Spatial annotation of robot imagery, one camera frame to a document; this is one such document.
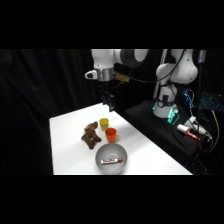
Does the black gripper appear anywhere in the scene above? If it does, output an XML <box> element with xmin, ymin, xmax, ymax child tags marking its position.
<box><xmin>99</xmin><ymin>89</ymin><xmax>117</xmax><ymax>113</ymax></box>

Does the orange plastic cup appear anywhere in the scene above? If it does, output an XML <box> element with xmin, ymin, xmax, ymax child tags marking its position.
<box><xmin>104</xmin><ymin>127</ymin><xmax>118</xmax><ymax>144</ymax></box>

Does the yellow plastic cup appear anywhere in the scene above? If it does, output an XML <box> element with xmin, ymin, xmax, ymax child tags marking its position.
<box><xmin>98</xmin><ymin>117</ymin><xmax>110</xmax><ymax>132</ymax></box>

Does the brown plush toy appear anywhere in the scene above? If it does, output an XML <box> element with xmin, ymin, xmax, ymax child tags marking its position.
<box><xmin>80</xmin><ymin>121</ymin><xmax>103</xmax><ymax>151</ymax></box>

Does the black robot stand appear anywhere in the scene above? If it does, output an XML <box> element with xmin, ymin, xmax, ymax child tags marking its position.
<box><xmin>122</xmin><ymin>98</ymin><xmax>214</xmax><ymax>175</ymax></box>

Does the grey bowl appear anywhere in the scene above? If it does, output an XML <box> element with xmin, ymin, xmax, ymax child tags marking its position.
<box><xmin>95</xmin><ymin>143</ymin><xmax>129</xmax><ymax>175</ymax></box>

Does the red and white marker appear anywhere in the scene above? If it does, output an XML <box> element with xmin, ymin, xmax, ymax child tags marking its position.
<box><xmin>100</xmin><ymin>157</ymin><xmax>124</xmax><ymax>166</ymax></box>

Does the small green light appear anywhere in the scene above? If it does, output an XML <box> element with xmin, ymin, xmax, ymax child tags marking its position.
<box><xmin>167</xmin><ymin>108</ymin><xmax>180</xmax><ymax>125</ymax></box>

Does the black curtain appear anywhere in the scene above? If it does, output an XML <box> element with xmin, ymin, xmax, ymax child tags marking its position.
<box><xmin>0</xmin><ymin>49</ymin><xmax>224</xmax><ymax>176</ymax></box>

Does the white tube with red tip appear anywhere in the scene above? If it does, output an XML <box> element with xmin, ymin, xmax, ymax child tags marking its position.
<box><xmin>176</xmin><ymin>123</ymin><xmax>202</xmax><ymax>142</ymax></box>

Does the blue lit keyboard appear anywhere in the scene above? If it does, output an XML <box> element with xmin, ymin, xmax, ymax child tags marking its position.
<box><xmin>199</xmin><ymin>93</ymin><xmax>223</xmax><ymax>112</ymax></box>

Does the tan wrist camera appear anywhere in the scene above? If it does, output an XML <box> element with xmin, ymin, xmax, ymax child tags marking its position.
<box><xmin>112</xmin><ymin>71</ymin><xmax>130</xmax><ymax>84</ymax></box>

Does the blue lit cable bundle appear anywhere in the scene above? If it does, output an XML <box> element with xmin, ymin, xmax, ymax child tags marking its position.
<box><xmin>182</xmin><ymin>88</ymin><xmax>196</xmax><ymax>110</ymax></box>

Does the yellow cable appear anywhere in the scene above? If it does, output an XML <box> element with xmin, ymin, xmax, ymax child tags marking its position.
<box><xmin>211</xmin><ymin>109</ymin><xmax>221</xmax><ymax>153</ymax></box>

